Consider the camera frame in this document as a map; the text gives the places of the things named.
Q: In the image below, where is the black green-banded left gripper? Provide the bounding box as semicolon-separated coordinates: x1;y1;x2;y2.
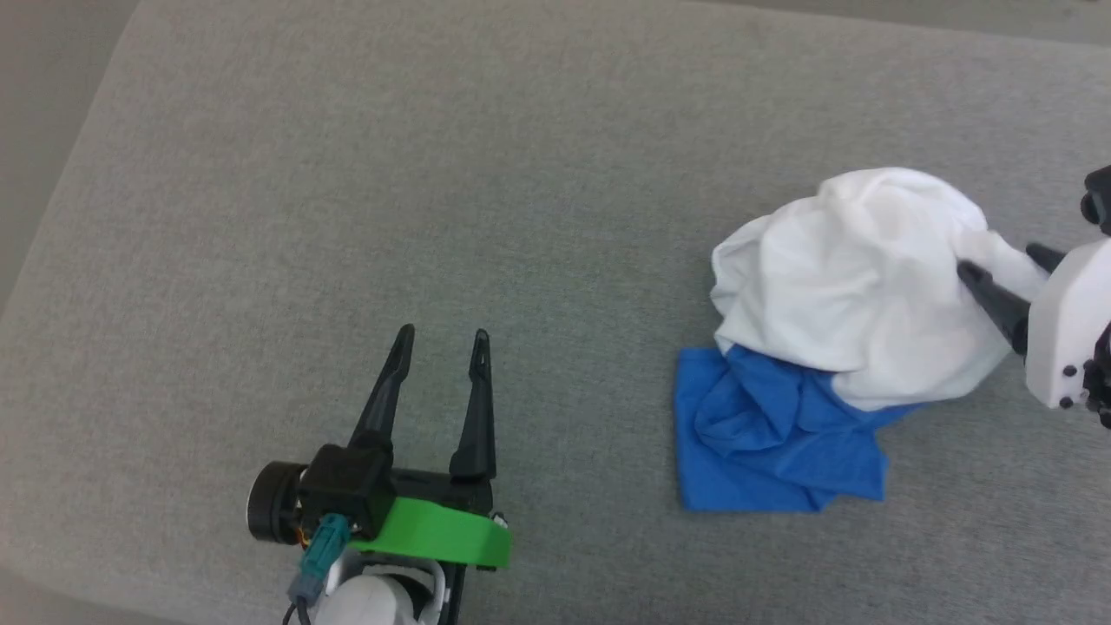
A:
349;324;513;572

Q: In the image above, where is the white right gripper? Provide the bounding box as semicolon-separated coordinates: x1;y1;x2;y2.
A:
957;238;1111;411

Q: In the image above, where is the white and blue t-shirt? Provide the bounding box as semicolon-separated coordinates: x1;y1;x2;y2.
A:
674;167;1052;514

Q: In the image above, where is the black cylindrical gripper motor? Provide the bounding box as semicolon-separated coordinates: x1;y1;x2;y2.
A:
247;461;306;546

